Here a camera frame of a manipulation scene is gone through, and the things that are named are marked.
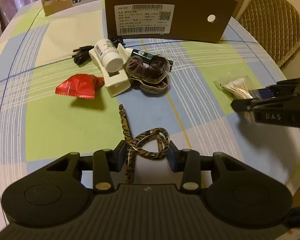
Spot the leopard print hair claw clip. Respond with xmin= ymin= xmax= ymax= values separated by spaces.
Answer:
xmin=119 ymin=104 xmax=170 ymax=184

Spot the cotton swabs plastic bag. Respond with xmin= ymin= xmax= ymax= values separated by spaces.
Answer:
xmin=213 ymin=74 xmax=256 ymax=124

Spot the red candy wrapper packet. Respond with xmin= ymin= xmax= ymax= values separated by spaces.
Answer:
xmin=55 ymin=74 xmax=104 ymax=100

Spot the white plastic clip holder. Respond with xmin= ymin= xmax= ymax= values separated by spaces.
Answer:
xmin=89 ymin=49 xmax=131 ymax=98

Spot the dark purple velvet scrunchie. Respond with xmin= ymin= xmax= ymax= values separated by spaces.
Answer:
xmin=124 ymin=55 xmax=171 ymax=94

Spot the white pill bottle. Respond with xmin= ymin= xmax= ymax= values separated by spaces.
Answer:
xmin=94 ymin=39 xmax=123 ymax=73

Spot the black usb cable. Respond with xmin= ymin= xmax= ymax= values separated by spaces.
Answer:
xmin=71 ymin=36 xmax=127 ymax=67

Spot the dark green lip balm tube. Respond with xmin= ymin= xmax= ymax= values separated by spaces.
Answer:
xmin=126 ymin=48 xmax=173 ymax=71

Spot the plaid tablecloth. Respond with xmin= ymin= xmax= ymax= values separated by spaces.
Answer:
xmin=0 ymin=0 xmax=300 ymax=230

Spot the brown cardboard shoe box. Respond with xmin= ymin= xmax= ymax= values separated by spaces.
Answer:
xmin=104 ymin=0 xmax=237 ymax=43

